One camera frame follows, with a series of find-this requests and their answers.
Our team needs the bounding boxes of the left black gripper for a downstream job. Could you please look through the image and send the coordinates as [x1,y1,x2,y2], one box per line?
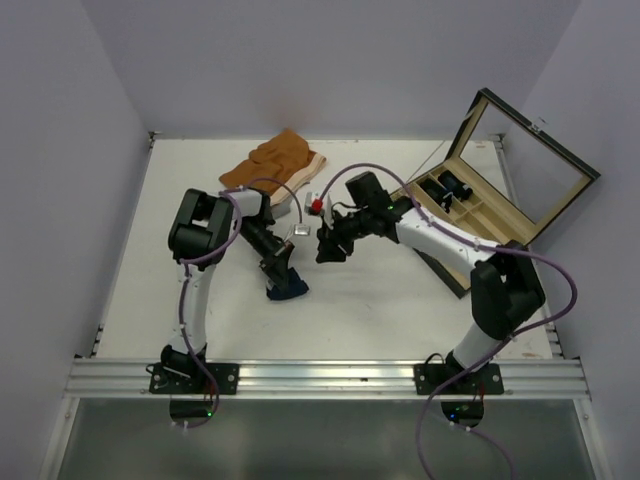
[236,216,295,293]

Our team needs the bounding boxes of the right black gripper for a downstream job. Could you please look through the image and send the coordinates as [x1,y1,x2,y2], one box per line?
[316,206,372,261]

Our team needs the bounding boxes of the navy blue underwear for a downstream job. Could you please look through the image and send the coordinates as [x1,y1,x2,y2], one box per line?
[266,268,309,301]

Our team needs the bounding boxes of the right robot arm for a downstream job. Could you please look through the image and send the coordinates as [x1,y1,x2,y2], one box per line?
[305,171,546,393]

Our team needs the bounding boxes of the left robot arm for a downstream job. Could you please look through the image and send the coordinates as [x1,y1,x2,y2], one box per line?
[160,188,309,393]

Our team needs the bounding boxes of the grey underwear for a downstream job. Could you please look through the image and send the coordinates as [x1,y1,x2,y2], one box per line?
[271,197,292,219]

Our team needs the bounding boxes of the orange brown underwear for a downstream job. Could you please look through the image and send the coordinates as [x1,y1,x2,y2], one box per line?
[219,129,327,205]

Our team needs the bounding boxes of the rolled black underwear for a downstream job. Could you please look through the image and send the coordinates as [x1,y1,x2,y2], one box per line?
[418,170,473,213]

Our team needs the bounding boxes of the black compartment storage box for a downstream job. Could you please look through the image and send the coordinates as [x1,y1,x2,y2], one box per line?
[399,87,601,300]

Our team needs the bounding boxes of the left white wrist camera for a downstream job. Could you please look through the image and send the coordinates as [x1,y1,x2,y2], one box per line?
[292,224,311,236]

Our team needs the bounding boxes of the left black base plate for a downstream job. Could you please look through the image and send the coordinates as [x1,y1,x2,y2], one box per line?
[145,363,240,395]

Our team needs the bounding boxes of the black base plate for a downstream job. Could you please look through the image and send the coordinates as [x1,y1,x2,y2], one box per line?
[413,363,505,396]
[145,363,240,395]

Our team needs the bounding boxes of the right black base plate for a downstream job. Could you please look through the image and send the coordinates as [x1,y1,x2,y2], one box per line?
[413,363,505,396]

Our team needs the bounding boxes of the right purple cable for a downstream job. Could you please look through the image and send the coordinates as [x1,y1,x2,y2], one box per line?
[319,162,579,480]

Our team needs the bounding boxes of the aluminium mounting rail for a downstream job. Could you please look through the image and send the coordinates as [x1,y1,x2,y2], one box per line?
[64,358,589,401]

